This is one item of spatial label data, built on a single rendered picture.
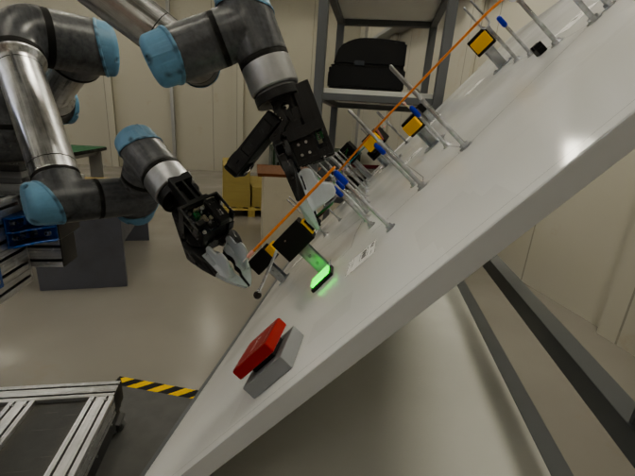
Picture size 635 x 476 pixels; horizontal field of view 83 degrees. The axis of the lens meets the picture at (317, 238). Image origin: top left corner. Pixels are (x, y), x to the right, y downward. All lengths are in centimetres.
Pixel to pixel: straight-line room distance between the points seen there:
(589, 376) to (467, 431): 24
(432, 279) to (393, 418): 54
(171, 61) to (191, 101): 933
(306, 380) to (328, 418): 44
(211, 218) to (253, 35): 28
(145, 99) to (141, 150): 941
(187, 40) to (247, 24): 8
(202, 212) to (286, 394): 37
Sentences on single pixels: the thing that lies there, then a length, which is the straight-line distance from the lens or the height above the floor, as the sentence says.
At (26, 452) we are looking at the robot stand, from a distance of 171.
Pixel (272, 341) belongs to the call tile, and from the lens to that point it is 36.
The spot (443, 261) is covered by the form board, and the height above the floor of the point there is 124.
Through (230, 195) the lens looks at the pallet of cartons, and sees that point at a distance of 520.
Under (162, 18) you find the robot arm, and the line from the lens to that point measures 73.
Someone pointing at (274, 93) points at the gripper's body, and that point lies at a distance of 55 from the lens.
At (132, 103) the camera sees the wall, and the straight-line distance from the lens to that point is 1019.
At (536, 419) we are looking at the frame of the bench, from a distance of 90.
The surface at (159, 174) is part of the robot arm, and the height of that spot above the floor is 122.
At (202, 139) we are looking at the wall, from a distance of 989.
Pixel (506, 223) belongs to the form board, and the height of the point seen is 127.
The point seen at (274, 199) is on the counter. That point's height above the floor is 57.
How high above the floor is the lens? 132
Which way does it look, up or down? 17 degrees down
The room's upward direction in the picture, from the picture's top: 4 degrees clockwise
